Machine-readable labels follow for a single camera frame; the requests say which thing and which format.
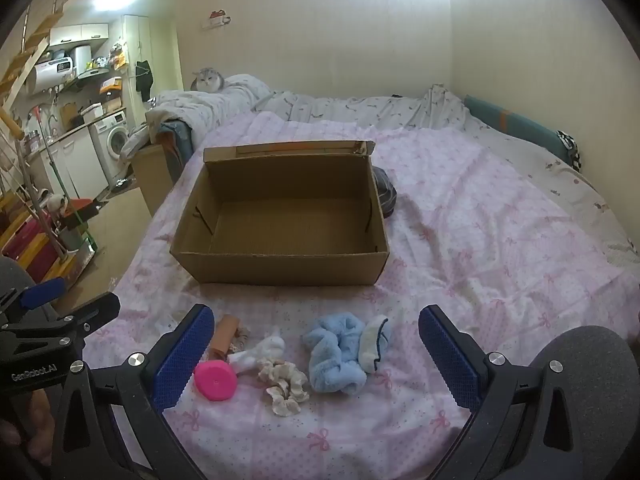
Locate blue denim cloth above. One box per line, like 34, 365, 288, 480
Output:
157, 120, 193, 181

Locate tan soft roll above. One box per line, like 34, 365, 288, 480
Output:
209, 314, 241, 362

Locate white water heater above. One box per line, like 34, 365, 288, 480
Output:
25, 57, 76, 96

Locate beige lace scrunchie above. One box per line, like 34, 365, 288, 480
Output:
229, 325, 253, 356

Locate cream scrunchie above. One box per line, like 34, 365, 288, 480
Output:
257, 359, 311, 417

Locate person's left hand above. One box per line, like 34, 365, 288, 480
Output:
0, 391, 57, 461

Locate wooden staircase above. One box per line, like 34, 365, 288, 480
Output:
0, 0, 66, 111

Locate white kitchen counter cabinets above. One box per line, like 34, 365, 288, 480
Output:
25, 127, 108, 203

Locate white sock with dark trim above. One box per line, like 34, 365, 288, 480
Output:
357, 314, 393, 375

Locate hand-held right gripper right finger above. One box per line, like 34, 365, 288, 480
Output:
419, 304, 601, 480

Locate grey and white cat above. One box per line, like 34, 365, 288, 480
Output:
190, 67, 226, 93

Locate white wall cabinet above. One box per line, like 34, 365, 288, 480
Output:
49, 24, 110, 48

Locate red storage box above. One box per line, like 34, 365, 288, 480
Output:
0, 220, 61, 281

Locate teal pillow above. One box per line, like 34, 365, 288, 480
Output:
462, 94, 571, 161

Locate black hanging cloth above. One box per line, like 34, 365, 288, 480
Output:
135, 60, 153, 102

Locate white washing machine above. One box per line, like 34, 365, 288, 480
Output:
90, 110, 133, 181

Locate light blue fluffy scrunchie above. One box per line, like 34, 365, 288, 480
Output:
302, 312, 368, 396

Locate tall white cabinet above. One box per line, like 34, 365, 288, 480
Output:
122, 14, 153, 101

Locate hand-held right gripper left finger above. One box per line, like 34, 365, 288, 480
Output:
52, 304, 216, 480

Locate pink round container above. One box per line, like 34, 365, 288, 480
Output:
194, 360, 238, 403

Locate pink bow print blanket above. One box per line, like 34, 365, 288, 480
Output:
82, 110, 640, 480

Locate dark cloth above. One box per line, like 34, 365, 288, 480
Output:
372, 167, 398, 220

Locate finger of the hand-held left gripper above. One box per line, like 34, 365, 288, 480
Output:
10, 291, 121, 342
0, 276, 67, 327

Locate brown cardboard box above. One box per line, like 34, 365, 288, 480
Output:
170, 140, 391, 288

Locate white printed duvet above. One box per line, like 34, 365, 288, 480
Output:
120, 74, 640, 261

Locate green handle mop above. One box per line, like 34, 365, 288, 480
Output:
30, 107, 68, 261

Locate black and white checkered cloth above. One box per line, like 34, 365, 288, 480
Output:
556, 130, 581, 171

